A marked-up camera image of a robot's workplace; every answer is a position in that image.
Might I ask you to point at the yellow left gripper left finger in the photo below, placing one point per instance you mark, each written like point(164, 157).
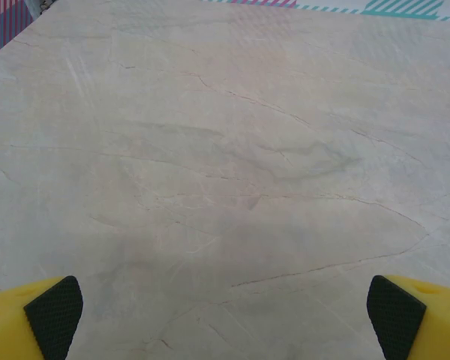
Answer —
point(7, 322)

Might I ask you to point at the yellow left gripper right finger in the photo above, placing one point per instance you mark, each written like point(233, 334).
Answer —
point(435, 322)

